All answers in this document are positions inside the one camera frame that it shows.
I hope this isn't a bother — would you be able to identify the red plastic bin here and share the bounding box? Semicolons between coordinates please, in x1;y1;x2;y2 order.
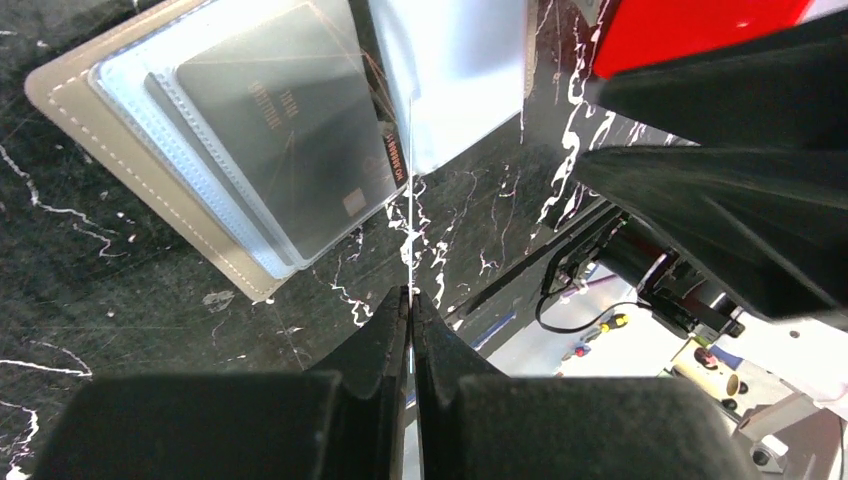
593;0;812;79

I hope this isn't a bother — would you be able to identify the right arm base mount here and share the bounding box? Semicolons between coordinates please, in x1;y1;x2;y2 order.
449;200;745;339

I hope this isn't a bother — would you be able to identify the grey leather card holder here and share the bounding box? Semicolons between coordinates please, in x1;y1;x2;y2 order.
25;1;532;301

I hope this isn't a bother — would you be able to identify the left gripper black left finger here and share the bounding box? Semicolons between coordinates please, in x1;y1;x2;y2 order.
34;287;411;479

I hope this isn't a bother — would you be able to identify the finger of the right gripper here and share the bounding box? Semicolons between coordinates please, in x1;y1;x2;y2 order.
597;10;847;149
574;147;847;319

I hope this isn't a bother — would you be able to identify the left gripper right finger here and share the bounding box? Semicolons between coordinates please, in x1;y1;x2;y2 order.
410;293;757;479

